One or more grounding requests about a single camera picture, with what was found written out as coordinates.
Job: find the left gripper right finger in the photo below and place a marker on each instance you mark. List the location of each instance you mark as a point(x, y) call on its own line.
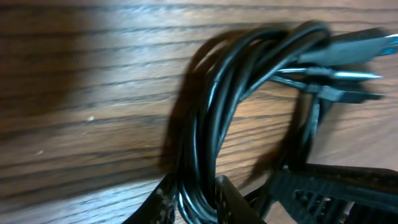
point(231, 206)

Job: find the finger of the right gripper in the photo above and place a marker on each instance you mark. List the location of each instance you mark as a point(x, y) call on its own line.
point(330, 194)

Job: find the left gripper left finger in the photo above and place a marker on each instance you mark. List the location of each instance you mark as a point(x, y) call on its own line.
point(160, 205)

